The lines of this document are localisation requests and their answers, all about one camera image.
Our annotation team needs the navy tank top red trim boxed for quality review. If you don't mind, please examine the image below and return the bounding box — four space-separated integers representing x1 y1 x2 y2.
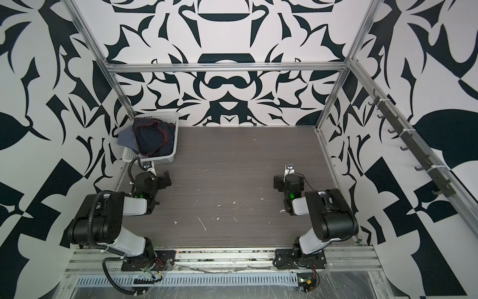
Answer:
133 118 176 157

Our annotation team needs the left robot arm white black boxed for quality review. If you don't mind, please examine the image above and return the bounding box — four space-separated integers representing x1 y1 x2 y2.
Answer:
66 171 172 267

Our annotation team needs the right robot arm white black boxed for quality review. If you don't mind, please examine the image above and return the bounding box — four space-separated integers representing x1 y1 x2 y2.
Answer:
273 173 359 257

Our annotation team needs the grey blue printed tank top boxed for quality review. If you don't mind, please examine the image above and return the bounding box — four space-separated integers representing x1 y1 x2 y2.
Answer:
117 125 138 149

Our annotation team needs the white plastic laundry basket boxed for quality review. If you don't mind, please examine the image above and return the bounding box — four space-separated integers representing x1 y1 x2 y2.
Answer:
118 111 179 164

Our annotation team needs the small green circuit board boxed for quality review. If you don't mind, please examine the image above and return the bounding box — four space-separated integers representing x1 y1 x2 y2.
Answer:
298 277 319 293

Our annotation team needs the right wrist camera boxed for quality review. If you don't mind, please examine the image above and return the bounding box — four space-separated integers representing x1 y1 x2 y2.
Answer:
285 163 295 176

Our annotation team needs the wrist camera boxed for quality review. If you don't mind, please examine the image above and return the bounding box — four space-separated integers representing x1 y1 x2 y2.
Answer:
285 163 295 176
141 161 156 176

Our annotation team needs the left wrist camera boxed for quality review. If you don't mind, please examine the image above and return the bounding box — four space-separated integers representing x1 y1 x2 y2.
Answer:
141 161 156 176

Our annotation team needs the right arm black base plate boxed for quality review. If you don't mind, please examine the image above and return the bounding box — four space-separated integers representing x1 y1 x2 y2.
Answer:
273 249 327 270

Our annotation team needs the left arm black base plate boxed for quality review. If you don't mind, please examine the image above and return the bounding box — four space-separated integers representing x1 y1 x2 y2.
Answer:
121 250 177 272

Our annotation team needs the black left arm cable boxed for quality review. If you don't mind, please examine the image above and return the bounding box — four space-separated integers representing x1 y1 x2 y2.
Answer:
102 256 150 296

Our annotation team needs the white slotted cable duct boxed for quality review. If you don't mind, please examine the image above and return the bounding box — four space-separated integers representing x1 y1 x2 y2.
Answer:
76 273 299 288

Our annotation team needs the aluminium frame enclosure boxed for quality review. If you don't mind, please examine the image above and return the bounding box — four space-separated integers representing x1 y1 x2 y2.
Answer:
61 0 478 240

